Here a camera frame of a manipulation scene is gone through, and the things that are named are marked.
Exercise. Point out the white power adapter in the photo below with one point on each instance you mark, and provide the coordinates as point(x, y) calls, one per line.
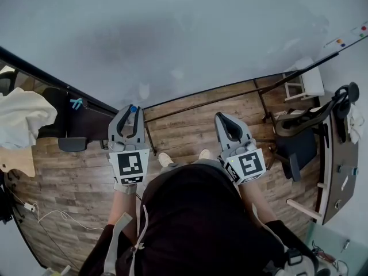
point(29, 207)

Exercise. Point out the white cloth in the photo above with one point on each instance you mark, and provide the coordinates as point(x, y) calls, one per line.
point(23, 116)

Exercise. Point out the clear bottle with blue cap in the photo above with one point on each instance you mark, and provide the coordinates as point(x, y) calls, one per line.
point(349, 170)

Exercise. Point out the glass table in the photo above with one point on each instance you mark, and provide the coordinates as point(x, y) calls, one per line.
point(356, 257)

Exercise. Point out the dark brown desk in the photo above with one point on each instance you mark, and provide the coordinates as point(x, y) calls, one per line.
point(342, 154)

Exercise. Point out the person's right forearm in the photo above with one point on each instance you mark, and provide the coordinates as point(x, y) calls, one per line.
point(256, 203)

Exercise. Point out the crumpled white rag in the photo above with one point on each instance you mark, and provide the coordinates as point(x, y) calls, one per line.
point(355, 124)

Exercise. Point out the person's left white shoe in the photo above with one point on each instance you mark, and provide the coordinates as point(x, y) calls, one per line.
point(165, 159)

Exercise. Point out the light blue tape mark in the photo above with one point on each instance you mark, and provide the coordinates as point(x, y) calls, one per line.
point(76, 103)

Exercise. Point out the person's black shirt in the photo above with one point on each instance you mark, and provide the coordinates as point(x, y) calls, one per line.
point(195, 220)

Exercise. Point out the person's left forearm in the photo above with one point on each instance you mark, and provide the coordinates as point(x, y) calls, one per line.
point(122, 211)

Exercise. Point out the small white card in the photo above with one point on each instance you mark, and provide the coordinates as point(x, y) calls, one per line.
point(345, 183)

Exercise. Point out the person's white shoe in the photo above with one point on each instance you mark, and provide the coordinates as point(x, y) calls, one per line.
point(204, 154)
point(165, 159)

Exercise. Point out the office chair with blue seat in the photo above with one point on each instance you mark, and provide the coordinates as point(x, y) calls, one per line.
point(299, 142)

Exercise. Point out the lime green stool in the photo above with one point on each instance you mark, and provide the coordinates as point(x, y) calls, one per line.
point(60, 270)

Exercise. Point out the person's grey shorts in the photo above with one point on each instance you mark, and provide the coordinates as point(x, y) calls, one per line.
point(178, 168)

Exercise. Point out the black office chair with tape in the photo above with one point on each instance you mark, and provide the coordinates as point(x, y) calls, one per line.
point(77, 125)

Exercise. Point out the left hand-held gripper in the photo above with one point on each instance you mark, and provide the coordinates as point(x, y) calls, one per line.
point(130, 162)

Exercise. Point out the grey pen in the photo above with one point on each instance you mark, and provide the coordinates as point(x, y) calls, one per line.
point(345, 245)

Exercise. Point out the light wooden desk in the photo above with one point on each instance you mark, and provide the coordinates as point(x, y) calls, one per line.
point(17, 162)

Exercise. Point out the white stool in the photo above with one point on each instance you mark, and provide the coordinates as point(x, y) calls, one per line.
point(313, 80)

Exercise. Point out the grey mesh office chair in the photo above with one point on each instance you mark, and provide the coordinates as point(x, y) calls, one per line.
point(7, 83)

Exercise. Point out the person's right white shoe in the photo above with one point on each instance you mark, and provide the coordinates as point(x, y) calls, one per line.
point(204, 154)

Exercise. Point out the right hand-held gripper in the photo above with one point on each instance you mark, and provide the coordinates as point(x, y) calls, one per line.
point(247, 165)

